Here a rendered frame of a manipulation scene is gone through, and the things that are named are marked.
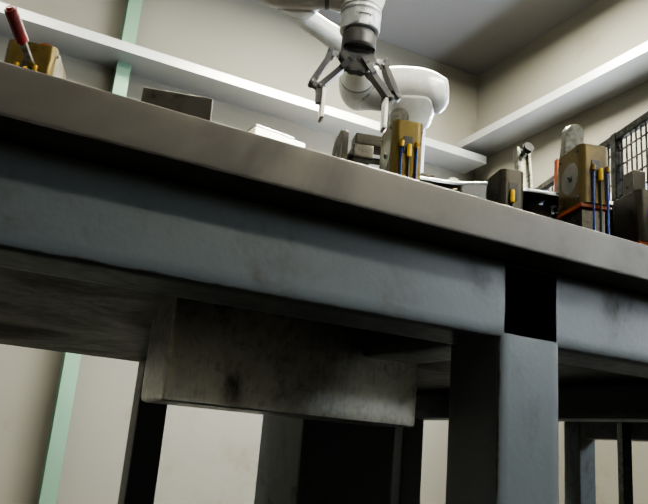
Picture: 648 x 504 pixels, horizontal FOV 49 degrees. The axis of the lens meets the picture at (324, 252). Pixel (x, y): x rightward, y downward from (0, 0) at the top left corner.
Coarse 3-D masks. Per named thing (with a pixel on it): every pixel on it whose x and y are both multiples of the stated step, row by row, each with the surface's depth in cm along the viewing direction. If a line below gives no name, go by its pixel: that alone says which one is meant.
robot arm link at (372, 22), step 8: (360, 0) 154; (344, 8) 156; (352, 8) 154; (360, 8) 154; (368, 8) 154; (376, 8) 155; (344, 16) 155; (352, 16) 154; (360, 16) 154; (368, 16) 154; (376, 16) 155; (344, 24) 155; (352, 24) 154; (360, 24) 154; (368, 24) 154; (376, 24) 155; (376, 32) 156
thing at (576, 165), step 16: (560, 160) 139; (576, 160) 133; (592, 160) 132; (560, 176) 138; (576, 176) 132; (592, 176) 131; (608, 176) 131; (560, 192) 137; (576, 192) 132; (592, 192) 130; (608, 192) 130; (560, 208) 137; (576, 208) 131; (592, 208) 130; (608, 208) 129; (576, 224) 131; (592, 224) 130; (608, 224) 129
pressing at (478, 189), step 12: (432, 180) 142; (444, 180) 142; (468, 192) 149; (480, 192) 148; (528, 192) 146; (540, 192) 143; (552, 192) 144; (540, 204) 152; (552, 204) 152; (612, 204) 146; (612, 216) 156
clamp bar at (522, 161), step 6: (528, 144) 174; (516, 150) 176; (522, 150) 175; (528, 150) 173; (516, 156) 176; (522, 156) 177; (528, 156) 176; (516, 162) 175; (522, 162) 176; (528, 162) 175; (516, 168) 175; (522, 168) 175; (528, 168) 175; (528, 174) 174; (528, 180) 174; (528, 186) 173
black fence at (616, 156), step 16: (624, 128) 232; (640, 128) 226; (608, 144) 241; (640, 144) 225; (608, 160) 242; (624, 432) 212; (624, 448) 211; (624, 464) 209; (624, 480) 208; (624, 496) 207
